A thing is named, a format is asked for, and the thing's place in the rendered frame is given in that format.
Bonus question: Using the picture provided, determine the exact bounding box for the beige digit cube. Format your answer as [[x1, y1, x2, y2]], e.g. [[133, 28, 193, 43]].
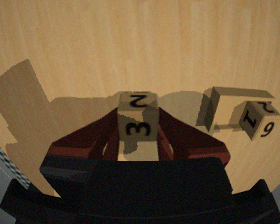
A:
[[239, 101, 280, 141], [117, 93, 159, 142]]

